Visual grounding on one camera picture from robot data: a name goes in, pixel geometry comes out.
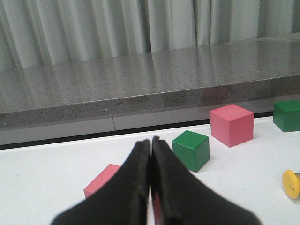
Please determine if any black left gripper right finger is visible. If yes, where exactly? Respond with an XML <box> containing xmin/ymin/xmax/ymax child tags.
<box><xmin>150</xmin><ymin>136</ymin><xmax>260</xmax><ymax>225</ymax></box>

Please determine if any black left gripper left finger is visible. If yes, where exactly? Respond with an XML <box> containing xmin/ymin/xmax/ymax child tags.
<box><xmin>52</xmin><ymin>139</ymin><xmax>150</xmax><ymax>225</ymax></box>

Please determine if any yellow and black push button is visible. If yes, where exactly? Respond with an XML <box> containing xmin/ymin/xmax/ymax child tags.
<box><xmin>282</xmin><ymin>170</ymin><xmax>300</xmax><ymax>199</ymax></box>

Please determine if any pink cube near gripper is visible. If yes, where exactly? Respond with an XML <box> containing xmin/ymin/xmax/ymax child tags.
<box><xmin>83</xmin><ymin>164</ymin><xmax>120</xmax><ymax>198</ymax></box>

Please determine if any green cube left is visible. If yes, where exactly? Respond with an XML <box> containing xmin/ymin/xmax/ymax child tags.
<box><xmin>172</xmin><ymin>130</ymin><xmax>210</xmax><ymax>173</ymax></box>

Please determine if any pink cube middle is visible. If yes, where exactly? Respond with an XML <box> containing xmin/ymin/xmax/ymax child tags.
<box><xmin>210</xmin><ymin>104</ymin><xmax>254</xmax><ymax>147</ymax></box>

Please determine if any grey granite counter ledge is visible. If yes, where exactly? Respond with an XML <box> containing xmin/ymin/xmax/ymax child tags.
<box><xmin>0</xmin><ymin>33</ymin><xmax>300</xmax><ymax>145</ymax></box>

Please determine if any green cube near bin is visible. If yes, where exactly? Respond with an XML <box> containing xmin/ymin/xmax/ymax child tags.
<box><xmin>273</xmin><ymin>100</ymin><xmax>300</xmax><ymax>132</ymax></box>

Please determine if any grey-green curtain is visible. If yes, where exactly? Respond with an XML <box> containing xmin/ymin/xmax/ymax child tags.
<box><xmin>0</xmin><ymin>0</ymin><xmax>300</xmax><ymax>71</ymax></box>

